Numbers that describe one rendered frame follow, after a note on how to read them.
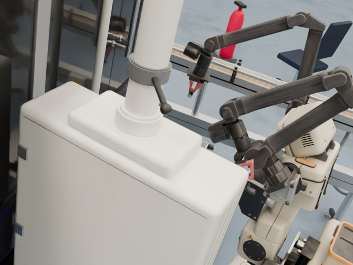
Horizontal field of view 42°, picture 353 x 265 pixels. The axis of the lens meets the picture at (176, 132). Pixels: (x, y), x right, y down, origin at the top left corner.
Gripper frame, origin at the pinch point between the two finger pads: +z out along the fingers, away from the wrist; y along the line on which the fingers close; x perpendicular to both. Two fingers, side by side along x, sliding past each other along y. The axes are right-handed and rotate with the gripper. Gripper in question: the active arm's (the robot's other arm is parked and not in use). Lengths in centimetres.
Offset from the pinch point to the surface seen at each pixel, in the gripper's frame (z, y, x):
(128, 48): -34, 32, 42
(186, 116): 65, -14, -71
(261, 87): 20, -48, -62
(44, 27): -54, 51, 83
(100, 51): -43, 39, 67
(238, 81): 24, -35, -65
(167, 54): -69, 23, 103
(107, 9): -56, 40, 66
